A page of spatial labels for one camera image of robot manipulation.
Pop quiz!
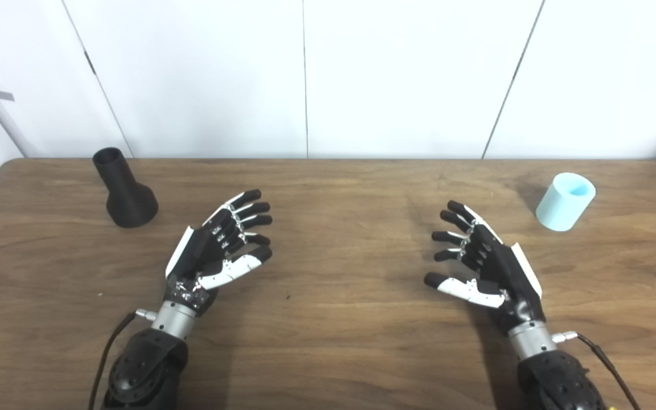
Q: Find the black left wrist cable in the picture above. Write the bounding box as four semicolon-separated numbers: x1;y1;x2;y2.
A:
88;309;157;410

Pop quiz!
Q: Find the black nozzle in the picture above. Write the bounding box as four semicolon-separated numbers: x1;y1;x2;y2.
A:
92;147;159;229

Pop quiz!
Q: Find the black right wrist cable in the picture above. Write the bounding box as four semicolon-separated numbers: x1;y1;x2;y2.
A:
552;331;641;410

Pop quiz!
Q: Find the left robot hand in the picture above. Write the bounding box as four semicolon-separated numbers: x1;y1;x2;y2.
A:
164;189;273;314

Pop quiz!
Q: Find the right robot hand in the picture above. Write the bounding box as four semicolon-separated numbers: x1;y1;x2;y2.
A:
424;200;546;335

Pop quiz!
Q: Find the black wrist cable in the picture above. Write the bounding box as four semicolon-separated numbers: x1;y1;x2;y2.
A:
552;331;641;410
88;309;157;410

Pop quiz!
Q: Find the light-blue hose piece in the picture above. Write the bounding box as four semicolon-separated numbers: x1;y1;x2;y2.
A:
535;173;597;232

